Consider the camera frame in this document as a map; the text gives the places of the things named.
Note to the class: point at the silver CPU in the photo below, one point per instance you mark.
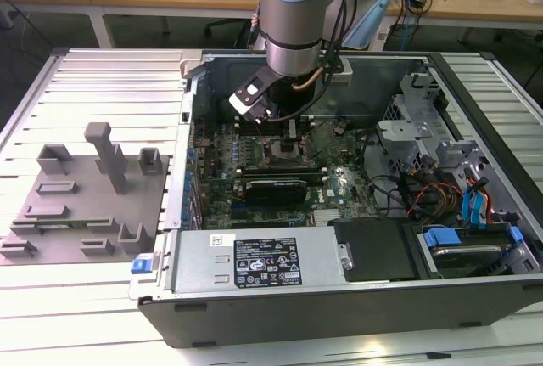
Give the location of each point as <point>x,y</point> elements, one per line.
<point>297,153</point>

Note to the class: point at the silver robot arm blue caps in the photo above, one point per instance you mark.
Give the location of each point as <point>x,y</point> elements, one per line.
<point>290,35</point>

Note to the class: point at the CPU socket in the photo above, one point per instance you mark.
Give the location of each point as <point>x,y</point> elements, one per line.
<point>268,153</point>

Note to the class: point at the black RAM slot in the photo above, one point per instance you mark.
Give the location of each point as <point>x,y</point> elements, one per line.
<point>280,167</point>
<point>280,174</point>
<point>254,131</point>
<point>248,127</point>

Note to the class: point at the round coin cell battery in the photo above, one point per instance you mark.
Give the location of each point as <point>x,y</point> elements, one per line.
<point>338,129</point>

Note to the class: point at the green motherboard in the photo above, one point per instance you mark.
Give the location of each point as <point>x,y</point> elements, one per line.
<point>352,162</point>

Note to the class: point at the black graphics card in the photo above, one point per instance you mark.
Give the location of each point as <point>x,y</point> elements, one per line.
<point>275,192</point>

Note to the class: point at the black office chair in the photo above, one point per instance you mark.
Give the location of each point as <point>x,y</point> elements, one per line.
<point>216,25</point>

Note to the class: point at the metal disk bay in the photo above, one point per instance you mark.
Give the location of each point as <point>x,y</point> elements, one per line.
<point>454,149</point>
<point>403,128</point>

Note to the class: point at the silver chipset heatsink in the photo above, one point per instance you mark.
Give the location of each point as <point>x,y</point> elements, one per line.
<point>326,218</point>

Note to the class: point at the black plastic drive cover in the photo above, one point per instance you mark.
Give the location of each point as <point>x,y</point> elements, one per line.
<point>373,251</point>

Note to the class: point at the grey power supply unit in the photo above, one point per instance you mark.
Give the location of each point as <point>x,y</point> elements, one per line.
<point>203,264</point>

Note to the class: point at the blue disk carrier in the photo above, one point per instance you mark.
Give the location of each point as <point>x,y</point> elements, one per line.
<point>441,238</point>

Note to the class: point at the open black PC case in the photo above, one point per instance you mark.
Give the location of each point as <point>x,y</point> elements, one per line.
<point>297,319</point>

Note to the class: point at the blue case latch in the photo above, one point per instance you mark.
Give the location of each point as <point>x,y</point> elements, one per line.
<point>141,265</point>

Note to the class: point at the silver hard disk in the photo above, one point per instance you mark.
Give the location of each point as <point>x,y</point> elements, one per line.
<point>466,257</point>

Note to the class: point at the grey parts rack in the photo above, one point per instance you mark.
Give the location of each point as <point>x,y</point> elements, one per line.
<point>85,209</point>

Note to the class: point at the green RAM stick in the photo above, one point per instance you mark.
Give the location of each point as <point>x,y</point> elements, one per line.
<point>63,224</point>

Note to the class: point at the white wrist camera on bracket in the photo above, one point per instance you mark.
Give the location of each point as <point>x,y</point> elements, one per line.
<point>248,94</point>

